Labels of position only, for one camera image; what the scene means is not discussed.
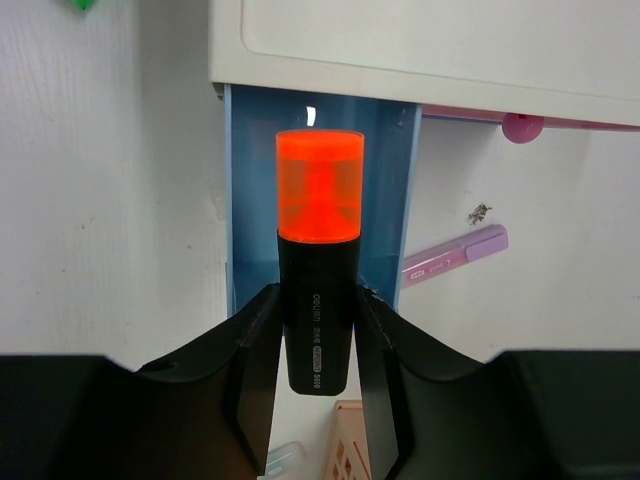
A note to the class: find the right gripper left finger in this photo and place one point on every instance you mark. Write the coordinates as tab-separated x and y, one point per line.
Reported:
203	411

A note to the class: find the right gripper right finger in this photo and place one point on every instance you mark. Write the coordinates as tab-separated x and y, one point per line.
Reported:
433	413

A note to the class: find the black orange highlighter marker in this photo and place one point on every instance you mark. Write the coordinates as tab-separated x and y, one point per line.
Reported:
320	260

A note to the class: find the blue drawer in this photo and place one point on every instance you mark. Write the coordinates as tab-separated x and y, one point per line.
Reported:
253	118

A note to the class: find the white mini drawer cabinet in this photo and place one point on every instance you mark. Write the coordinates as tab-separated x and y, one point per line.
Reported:
573	60

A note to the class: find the pink desk organizer rack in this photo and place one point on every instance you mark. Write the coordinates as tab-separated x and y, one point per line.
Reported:
347	455

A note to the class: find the pale green highlighter pen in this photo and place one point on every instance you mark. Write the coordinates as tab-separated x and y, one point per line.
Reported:
284	460

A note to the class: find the purple highlighter pen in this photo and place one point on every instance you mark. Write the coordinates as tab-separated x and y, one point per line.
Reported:
453	254

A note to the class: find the black green highlighter marker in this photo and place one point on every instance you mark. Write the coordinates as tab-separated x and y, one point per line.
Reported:
82	5

